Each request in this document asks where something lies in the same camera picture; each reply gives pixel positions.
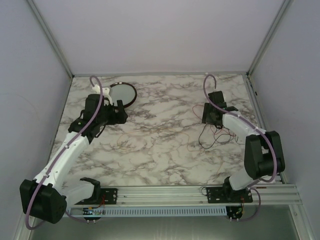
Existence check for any round brown rimmed plate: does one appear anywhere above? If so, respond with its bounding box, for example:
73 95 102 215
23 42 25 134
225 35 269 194
109 82 138 108

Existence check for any right aluminium corner post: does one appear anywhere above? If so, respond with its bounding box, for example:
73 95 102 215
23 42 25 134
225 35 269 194
246 0 294 78

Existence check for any aluminium corner post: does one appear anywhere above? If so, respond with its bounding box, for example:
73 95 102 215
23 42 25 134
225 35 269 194
26 0 74 80
246 0 294 78

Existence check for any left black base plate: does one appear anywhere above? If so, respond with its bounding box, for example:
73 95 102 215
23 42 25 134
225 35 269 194
92 188 118 206

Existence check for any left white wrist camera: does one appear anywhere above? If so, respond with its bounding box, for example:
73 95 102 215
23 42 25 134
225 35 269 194
91 84 113 105

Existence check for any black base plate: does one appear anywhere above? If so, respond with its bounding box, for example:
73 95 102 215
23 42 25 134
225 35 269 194
201 186 253 204
92 188 118 206

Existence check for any grey slotted cable duct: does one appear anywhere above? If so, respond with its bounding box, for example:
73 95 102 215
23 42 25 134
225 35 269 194
67 206 227 218

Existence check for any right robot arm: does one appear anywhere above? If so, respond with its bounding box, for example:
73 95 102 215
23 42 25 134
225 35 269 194
202 91 286 203

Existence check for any left aluminium corner post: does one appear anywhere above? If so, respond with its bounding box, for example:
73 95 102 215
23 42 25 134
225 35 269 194
26 0 74 80

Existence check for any yellow wire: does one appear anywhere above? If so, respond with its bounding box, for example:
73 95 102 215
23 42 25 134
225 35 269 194
117 126 223 176

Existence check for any aluminium front rail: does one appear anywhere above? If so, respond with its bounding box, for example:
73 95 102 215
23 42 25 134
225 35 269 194
69 184 302 207

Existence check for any red wire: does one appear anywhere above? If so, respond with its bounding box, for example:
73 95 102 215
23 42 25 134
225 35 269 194
191 104 238 143

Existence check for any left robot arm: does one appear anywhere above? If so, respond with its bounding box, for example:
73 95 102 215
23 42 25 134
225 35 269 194
19 94 128 224

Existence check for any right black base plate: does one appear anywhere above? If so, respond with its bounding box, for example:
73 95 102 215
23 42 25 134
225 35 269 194
201 186 253 204

